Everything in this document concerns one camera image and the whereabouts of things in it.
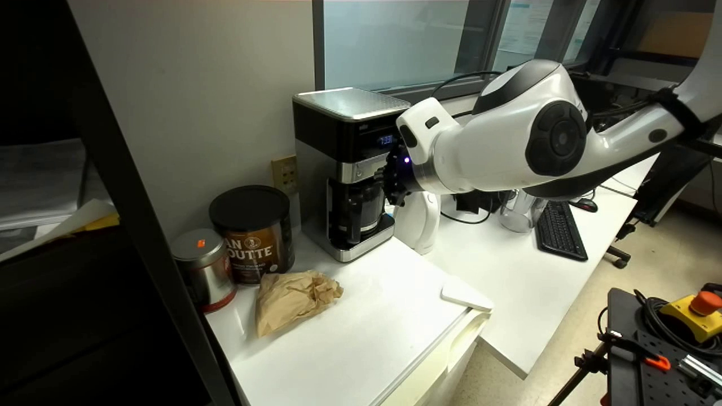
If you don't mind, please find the window frame with glass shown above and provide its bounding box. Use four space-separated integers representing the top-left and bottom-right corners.
311 0 627 106

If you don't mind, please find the small red-lidded jar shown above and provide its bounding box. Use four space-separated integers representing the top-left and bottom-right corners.
169 228 239 316

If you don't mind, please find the stack of papers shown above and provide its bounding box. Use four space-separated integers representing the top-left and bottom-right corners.
0 138 121 267

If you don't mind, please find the black tripod with orange clamp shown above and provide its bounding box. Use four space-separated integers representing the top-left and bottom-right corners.
547 335 675 406

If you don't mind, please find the yellow emergency stop box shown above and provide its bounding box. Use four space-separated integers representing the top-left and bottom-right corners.
659 283 722 346

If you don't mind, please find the black perforated board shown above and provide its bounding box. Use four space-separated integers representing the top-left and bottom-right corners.
605 286 722 406

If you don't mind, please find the thick black cable bundle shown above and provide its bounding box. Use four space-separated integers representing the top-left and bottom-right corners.
632 290 722 362

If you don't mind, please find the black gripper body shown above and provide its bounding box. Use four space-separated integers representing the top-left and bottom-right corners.
386 142 418 198

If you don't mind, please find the crumpled brown paper bag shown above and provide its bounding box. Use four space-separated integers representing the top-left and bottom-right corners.
253 271 345 341

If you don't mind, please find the black shelf frame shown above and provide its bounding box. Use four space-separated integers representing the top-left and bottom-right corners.
0 0 241 406

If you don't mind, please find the white water filter pitcher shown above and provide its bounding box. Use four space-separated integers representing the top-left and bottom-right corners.
499 188 551 236

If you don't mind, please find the glass coffee carafe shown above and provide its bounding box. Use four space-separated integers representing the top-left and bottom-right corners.
330 179 387 249

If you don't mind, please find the black and silver coffee machine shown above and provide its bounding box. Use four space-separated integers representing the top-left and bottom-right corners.
290 87 416 265

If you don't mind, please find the brown coffee can black lid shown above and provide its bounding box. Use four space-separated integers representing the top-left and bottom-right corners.
207 184 296 286

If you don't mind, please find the white cabinet with drawer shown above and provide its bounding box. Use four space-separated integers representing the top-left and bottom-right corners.
202 236 491 406

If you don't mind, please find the beige wall outlet plate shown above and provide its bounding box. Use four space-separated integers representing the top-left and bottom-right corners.
269 156 301 192

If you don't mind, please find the black keyboard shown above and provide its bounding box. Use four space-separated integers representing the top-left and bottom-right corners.
535 196 592 265

